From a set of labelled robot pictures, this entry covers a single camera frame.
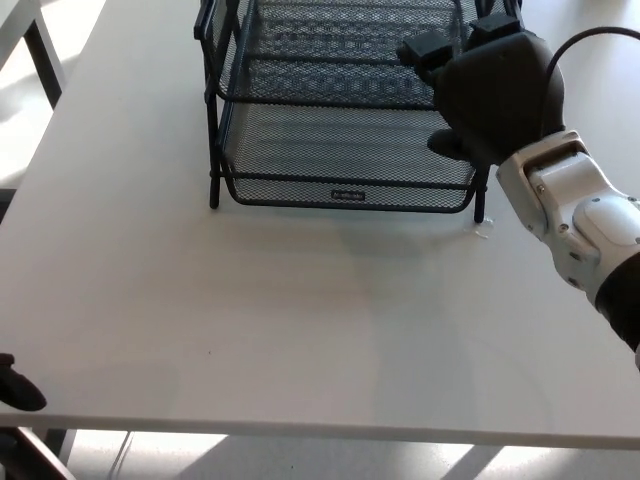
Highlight brown chair frame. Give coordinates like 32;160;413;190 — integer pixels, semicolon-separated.
0;424;67;480

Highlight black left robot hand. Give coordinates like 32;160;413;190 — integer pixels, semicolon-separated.
0;353;48;413

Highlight black metal rack frame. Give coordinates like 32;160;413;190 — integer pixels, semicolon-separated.
193;0;524;224

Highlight black mesh tray with label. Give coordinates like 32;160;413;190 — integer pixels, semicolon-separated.
215;102;477;215

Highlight dark desk leg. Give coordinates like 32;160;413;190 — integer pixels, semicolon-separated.
42;427;77;472

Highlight small black mesh tray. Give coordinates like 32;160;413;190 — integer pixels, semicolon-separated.
233;0;464;66

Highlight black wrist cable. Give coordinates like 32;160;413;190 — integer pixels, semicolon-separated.
541;25;640;137

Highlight grey side table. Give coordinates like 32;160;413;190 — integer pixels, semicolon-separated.
0;0;67;109

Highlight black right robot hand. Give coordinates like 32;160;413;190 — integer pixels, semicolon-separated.
398;14;568;168

